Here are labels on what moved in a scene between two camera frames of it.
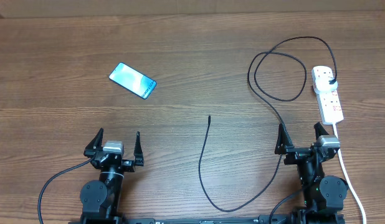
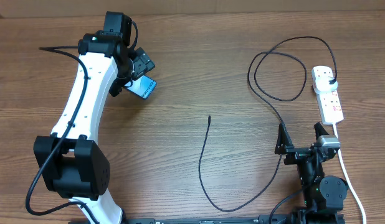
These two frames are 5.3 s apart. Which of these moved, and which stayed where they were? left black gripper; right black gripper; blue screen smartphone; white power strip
Moved: left black gripper
Stayed: blue screen smartphone; right black gripper; white power strip
